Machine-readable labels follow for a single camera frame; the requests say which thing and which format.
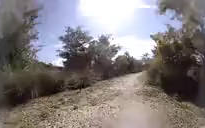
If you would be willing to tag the group of leafy trees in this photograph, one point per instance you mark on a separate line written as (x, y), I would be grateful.
(84, 50)

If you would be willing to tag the pale dirt path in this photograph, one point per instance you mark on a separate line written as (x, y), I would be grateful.
(125, 104)

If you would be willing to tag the dry brown bushes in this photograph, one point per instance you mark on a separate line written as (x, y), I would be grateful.
(40, 84)

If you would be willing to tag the trees with dense bushes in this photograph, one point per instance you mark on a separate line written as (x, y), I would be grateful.
(180, 58)

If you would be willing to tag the group of green trees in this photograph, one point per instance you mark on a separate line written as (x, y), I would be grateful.
(14, 41)

